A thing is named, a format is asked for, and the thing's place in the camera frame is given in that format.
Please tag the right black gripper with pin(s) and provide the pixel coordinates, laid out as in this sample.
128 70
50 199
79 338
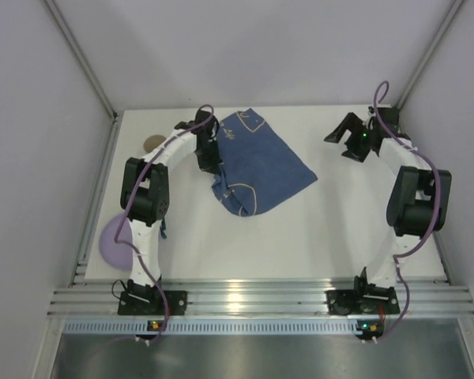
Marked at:
353 139

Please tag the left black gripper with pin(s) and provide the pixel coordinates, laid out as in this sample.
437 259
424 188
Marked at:
208 154

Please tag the blue fish placemat cloth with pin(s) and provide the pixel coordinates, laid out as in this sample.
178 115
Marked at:
258 170

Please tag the beige paper cup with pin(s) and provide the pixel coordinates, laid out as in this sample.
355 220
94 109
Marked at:
153 142

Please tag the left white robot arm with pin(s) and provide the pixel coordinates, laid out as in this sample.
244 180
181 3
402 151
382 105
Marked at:
145 194

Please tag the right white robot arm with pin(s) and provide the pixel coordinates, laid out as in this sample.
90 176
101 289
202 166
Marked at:
419 199

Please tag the purple plate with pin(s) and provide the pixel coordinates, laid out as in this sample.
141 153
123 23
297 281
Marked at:
119 256

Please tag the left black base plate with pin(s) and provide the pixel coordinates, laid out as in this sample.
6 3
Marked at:
134 305

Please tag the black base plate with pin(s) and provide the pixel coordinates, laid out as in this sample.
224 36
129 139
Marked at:
134 305
350 302

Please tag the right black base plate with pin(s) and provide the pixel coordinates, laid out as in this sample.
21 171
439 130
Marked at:
350 302

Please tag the aluminium mounting rail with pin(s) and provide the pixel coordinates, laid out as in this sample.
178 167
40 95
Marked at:
254 298

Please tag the perforated cable tray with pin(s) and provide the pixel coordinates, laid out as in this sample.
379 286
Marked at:
221 327

